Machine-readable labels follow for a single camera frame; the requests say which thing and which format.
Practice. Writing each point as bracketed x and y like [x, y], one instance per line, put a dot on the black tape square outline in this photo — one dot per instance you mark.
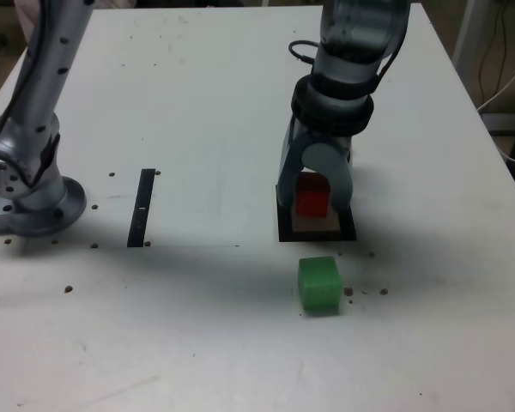
[317, 238]

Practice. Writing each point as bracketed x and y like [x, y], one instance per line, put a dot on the white post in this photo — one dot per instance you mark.
[465, 34]

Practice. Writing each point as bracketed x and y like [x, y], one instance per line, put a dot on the green cube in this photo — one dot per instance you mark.
[319, 285]

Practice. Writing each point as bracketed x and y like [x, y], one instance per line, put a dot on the red cube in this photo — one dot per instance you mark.
[311, 201]

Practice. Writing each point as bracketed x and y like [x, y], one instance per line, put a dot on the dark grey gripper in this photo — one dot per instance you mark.
[326, 136]

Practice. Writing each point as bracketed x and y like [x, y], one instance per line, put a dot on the black tape strip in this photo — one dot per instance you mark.
[141, 206]

